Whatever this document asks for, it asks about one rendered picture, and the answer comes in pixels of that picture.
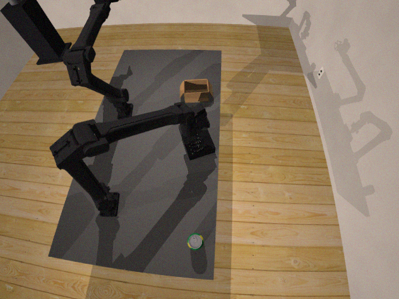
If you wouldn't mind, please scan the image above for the brown cardboard box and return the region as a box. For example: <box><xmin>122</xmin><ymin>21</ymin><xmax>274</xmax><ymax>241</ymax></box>
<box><xmin>180</xmin><ymin>79</ymin><xmax>213</xmax><ymax>103</ymax></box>

